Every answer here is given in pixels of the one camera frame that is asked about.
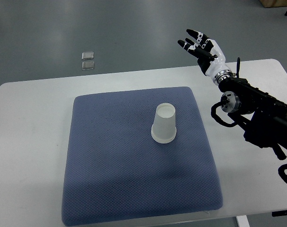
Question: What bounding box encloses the wooden furniture corner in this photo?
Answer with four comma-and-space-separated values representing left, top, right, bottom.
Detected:
260, 0, 287, 8

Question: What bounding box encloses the white paper cup on cushion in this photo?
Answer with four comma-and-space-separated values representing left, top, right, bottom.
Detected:
151, 103, 176, 135

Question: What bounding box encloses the lower metal floor plate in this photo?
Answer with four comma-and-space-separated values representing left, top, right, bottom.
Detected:
82, 61, 95, 70

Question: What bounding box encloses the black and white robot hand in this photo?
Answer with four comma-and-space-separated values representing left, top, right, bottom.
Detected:
178, 29, 233, 85

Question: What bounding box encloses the white paper cup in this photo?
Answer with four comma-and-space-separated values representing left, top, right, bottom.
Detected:
151, 128, 177, 144
151, 103, 176, 135

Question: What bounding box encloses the black table control panel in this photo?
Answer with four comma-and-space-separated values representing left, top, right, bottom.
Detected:
272, 210, 287, 217

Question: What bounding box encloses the white table leg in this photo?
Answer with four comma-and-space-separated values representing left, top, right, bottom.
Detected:
236, 215, 250, 227

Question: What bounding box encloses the blue mesh cushion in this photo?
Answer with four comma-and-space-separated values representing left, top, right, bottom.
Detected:
62, 87, 223, 226

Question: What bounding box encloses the metal floor plate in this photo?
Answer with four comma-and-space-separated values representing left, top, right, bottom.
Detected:
81, 51, 94, 60
82, 61, 95, 70

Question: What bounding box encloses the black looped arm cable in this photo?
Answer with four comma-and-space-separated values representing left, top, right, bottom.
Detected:
210, 101, 239, 127

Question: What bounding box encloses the upper metal floor plate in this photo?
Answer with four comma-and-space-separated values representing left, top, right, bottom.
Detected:
81, 51, 94, 60

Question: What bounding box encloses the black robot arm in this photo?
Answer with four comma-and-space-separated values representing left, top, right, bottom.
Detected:
211, 70, 287, 160

